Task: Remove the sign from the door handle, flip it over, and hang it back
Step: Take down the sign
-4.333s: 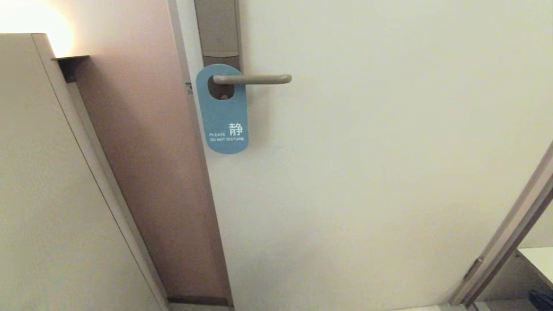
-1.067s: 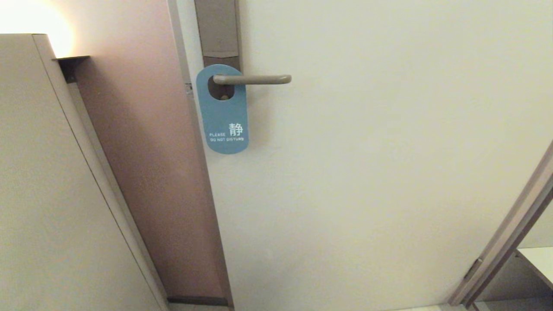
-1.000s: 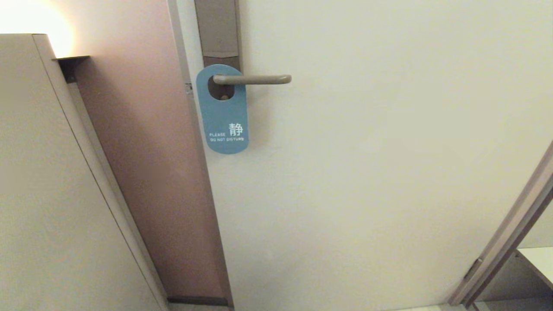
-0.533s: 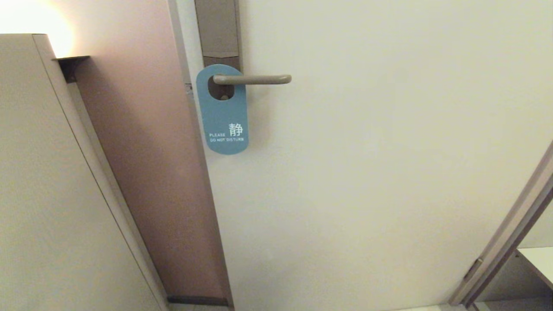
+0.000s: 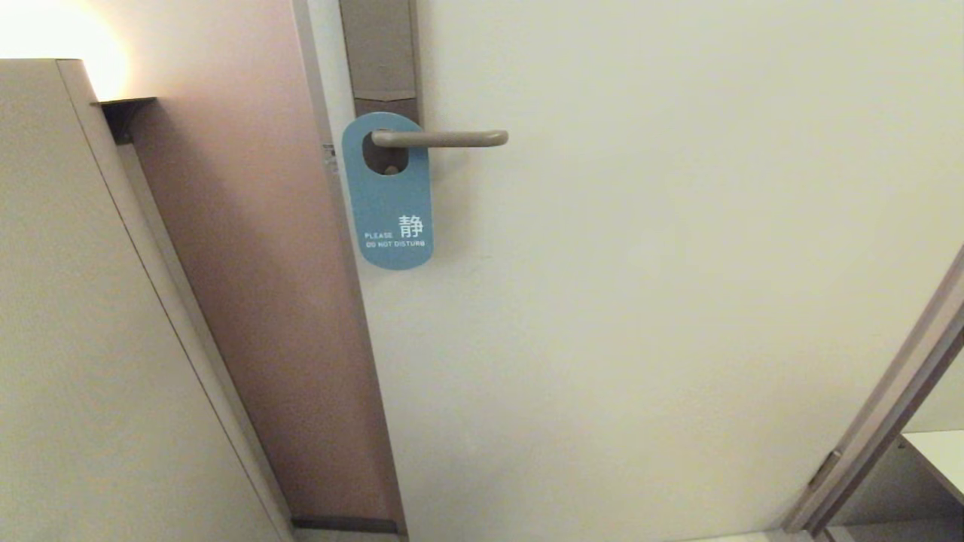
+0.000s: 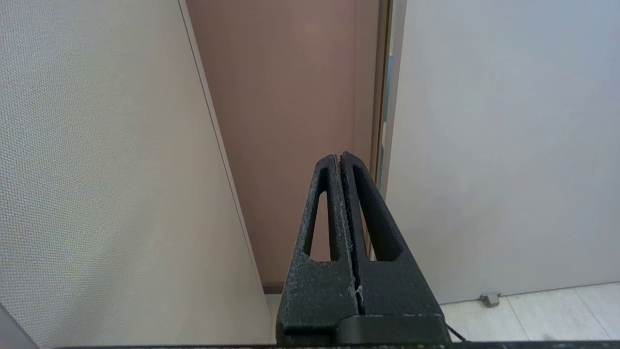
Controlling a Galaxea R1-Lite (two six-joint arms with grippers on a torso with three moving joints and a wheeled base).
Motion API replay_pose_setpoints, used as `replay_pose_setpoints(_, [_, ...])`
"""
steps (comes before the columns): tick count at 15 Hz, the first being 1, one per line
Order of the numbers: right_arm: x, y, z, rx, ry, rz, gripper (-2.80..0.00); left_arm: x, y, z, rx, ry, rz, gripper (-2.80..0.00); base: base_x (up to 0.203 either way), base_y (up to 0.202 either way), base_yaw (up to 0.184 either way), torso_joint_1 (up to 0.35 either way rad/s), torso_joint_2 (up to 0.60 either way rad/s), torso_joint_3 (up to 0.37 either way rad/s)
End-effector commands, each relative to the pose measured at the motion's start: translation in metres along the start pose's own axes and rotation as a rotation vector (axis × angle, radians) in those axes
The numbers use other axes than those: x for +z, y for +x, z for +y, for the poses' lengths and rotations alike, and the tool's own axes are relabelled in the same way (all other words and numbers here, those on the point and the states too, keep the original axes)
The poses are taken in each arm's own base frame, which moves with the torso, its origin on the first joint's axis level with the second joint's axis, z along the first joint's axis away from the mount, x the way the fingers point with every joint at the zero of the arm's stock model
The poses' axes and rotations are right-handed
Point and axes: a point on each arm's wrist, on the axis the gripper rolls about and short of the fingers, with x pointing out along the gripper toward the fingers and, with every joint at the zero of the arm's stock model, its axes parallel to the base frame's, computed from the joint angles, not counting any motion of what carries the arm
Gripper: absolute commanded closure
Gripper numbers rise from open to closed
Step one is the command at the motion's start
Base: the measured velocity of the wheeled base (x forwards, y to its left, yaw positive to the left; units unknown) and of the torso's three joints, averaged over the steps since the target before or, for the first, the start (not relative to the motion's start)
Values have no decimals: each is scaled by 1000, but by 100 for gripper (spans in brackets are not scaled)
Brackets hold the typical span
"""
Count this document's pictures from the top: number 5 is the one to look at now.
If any blue and white door hanger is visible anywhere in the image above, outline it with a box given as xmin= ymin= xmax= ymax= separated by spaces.
xmin=342 ymin=112 xmax=435 ymax=270

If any white room door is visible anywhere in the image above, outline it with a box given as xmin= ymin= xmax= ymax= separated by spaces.
xmin=307 ymin=0 xmax=964 ymax=541

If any bronze door lock plate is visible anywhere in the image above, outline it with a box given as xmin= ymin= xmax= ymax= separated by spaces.
xmin=338 ymin=0 xmax=423 ymax=174

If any beige cabinet panel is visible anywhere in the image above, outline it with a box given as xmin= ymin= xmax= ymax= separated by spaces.
xmin=0 ymin=59 xmax=294 ymax=542

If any beige metal door handle lever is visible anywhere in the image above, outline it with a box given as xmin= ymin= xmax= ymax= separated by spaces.
xmin=371 ymin=129 xmax=510 ymax=148

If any dark wall lamp fixture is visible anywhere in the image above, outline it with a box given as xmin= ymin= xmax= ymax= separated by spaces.
xmin=92 ymin=97 xmax=157 ymax=146

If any small metal frame hinge plate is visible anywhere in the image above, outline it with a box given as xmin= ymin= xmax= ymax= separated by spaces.
xmin=810 ymin=449 xmax=843 ymax=489

